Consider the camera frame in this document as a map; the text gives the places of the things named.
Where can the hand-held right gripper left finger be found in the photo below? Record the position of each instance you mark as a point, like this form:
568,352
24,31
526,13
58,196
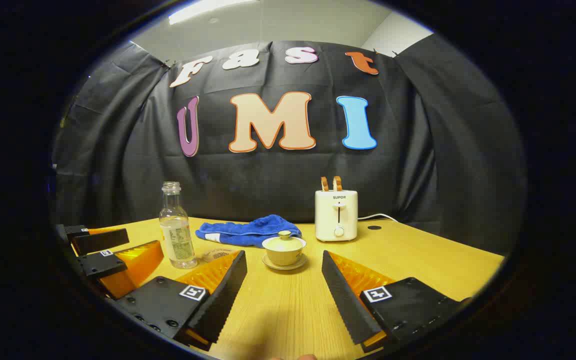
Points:
223,300

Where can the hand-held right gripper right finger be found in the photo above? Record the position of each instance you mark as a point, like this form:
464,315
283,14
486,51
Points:
345,300

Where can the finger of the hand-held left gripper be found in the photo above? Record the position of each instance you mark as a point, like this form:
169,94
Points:
103,241
103,265

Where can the round cork coaster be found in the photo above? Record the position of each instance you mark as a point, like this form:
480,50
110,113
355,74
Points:
215,255

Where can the cream ceramic teacup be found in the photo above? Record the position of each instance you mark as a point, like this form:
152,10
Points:
284,257

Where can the clear glass water bottle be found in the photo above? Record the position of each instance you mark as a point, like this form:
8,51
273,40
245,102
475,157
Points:
178,240

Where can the cream teacup lid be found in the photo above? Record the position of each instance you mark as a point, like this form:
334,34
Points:
284,242

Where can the cream ceramic saucer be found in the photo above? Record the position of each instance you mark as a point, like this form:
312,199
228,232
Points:
284,268

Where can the blue towel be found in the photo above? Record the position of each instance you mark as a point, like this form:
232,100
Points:
248,231

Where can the cream toaster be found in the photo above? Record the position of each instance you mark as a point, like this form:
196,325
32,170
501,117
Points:
336,215

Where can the black backdrop cloth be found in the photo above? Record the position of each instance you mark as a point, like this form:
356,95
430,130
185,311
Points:
418,150

